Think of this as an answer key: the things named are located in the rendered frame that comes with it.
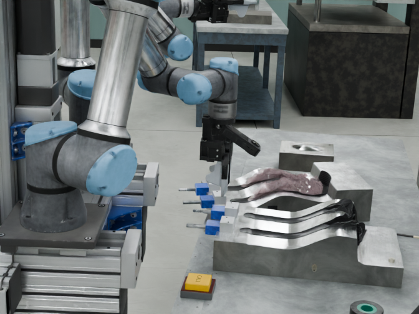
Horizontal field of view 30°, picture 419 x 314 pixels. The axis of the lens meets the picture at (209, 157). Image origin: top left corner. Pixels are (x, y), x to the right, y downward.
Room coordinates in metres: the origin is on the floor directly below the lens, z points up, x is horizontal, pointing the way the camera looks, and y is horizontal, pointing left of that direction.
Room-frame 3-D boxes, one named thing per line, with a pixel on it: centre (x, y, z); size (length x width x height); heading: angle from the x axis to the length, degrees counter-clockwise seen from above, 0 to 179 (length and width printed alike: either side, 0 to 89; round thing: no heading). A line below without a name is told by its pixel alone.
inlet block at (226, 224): (1.98, -0.01, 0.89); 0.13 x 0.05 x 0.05; 83
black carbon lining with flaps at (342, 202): (2.01, -0.27, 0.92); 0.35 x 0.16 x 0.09; 83
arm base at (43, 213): (1.66, 0.35, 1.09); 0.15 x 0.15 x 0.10
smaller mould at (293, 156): (2.80, -0.37, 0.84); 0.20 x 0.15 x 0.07; 83
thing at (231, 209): (2.09, -0.02, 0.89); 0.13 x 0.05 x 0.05; 83
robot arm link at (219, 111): (1.98, -0.03, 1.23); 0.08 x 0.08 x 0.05
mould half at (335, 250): (2.00, -0.28, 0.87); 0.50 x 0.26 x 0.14; 83
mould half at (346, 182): (2.36, -0.24, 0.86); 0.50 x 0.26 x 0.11; 100
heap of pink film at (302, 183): (2.36, -0.24, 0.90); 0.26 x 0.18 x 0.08; 100
